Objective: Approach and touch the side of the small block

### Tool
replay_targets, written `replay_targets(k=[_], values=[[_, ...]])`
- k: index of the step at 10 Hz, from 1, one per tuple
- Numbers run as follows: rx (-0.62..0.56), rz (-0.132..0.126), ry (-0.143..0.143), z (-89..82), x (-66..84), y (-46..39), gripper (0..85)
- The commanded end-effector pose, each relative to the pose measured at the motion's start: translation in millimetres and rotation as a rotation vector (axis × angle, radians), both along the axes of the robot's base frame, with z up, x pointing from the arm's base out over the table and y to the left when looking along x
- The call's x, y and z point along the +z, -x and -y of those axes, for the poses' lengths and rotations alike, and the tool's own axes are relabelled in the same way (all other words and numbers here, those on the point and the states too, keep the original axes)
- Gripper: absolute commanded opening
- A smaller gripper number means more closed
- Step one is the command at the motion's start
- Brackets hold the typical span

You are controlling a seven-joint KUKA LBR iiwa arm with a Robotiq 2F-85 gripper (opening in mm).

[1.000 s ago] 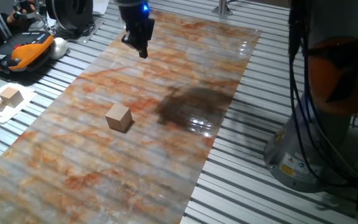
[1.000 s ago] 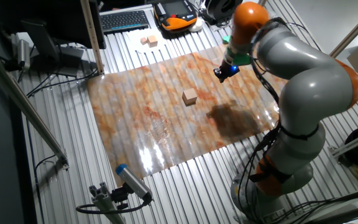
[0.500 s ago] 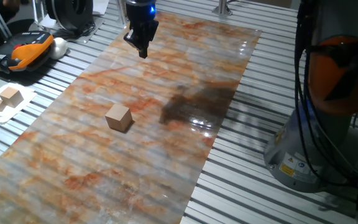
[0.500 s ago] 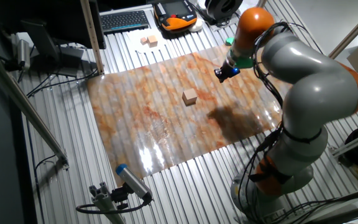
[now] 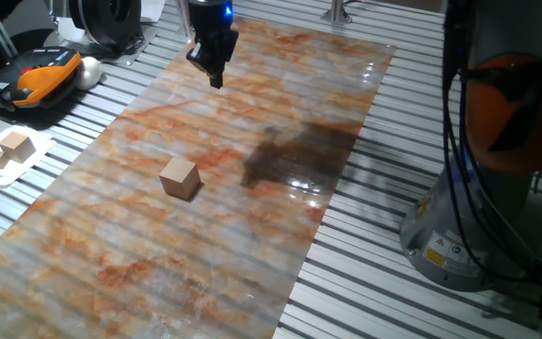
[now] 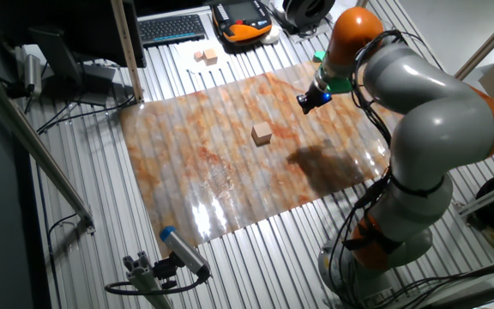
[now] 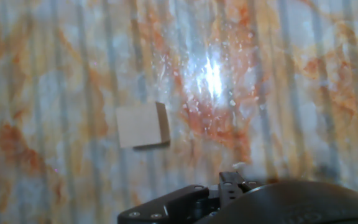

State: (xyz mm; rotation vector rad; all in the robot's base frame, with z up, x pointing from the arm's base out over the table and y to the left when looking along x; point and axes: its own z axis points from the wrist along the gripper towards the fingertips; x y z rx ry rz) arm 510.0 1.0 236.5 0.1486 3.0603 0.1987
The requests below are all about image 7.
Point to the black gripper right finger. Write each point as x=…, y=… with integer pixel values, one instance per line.
x=230, y=188

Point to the orange marble pattern mat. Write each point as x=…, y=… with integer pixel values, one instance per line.
x=259, y=93

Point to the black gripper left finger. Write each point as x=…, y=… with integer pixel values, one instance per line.
x=172, y=205

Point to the wooden cube block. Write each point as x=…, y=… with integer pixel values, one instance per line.
x=138, y=126

